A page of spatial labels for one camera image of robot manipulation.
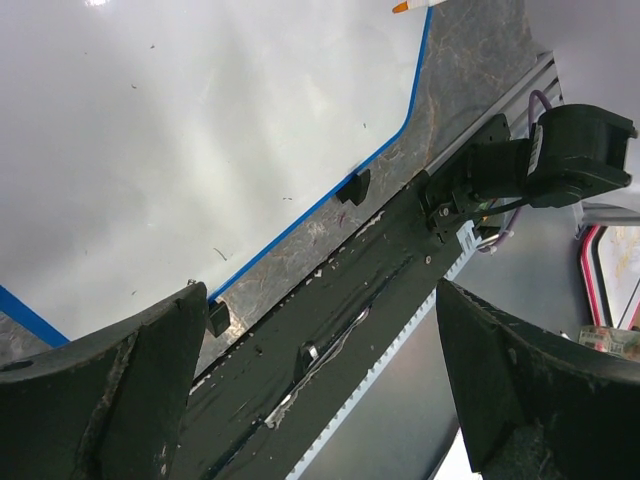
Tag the blue framed whiteboard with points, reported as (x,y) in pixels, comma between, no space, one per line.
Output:
(146,144)

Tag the black whiteboard foot clip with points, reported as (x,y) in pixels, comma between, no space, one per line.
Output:
(356,189)
(218,318)

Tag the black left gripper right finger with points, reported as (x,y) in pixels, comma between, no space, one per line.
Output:
(531,404)

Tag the white marker with yellow cap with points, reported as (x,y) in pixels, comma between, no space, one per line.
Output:
(407,5)

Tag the red framed board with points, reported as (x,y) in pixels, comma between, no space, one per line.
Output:
(609,262)

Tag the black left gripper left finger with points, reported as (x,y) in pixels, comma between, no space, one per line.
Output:
(108,405)

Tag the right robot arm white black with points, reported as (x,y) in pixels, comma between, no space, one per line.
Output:
(572,153)

